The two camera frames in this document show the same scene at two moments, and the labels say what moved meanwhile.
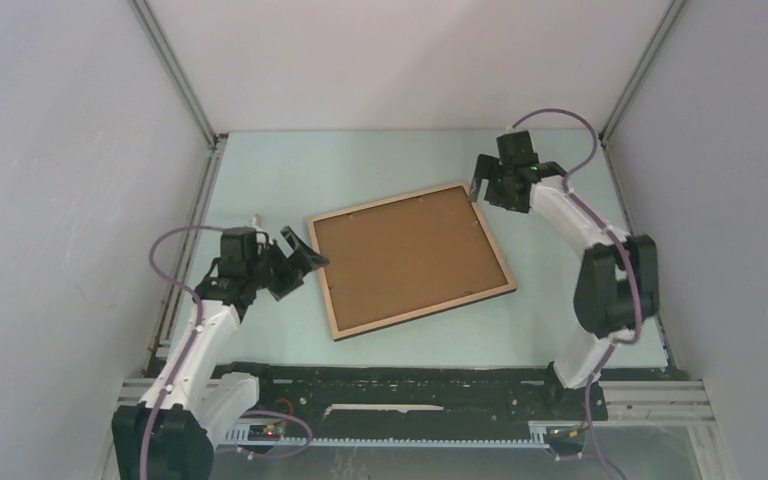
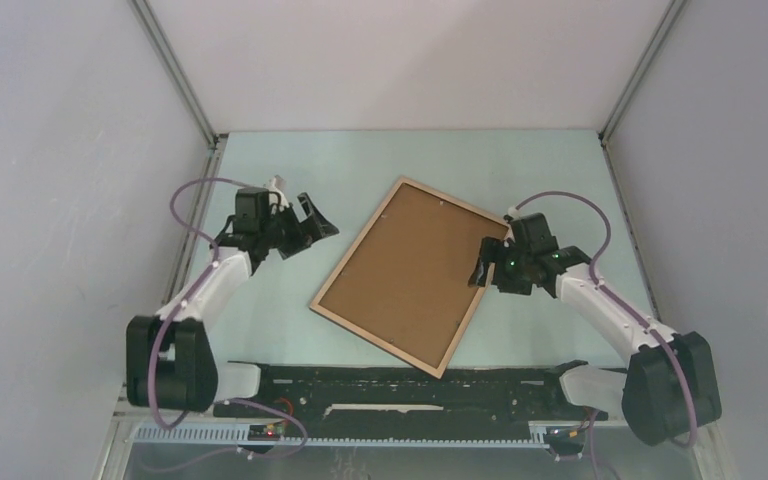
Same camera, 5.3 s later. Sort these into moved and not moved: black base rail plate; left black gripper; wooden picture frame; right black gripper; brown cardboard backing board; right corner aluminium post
Moved: left black gripper; brown cardboard backing board; wooden picture frame; right black gripper
Not moved: black base rail plate; right corner aluminium post
